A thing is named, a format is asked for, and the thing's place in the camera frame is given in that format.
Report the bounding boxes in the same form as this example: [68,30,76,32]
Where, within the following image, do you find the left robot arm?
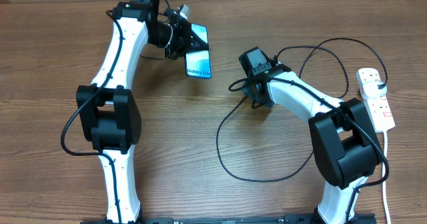
[71,0,211,223]

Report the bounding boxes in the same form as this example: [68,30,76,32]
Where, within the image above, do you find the white power strip cord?
[381,131,392,224]

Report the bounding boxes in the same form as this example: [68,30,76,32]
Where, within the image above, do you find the white power strip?
[356,68,395,133]

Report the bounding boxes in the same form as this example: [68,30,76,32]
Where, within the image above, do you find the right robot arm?
[239,47,387,223]

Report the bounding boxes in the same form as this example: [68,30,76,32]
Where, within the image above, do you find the blue Samsung Galaxy phone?
[185,38,211,79]

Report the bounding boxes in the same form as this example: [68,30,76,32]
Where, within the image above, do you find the white charger plug adapter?
[360,81,388,99]

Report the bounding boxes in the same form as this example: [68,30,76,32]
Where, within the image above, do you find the black USB charging cable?
[215,37,388,183]

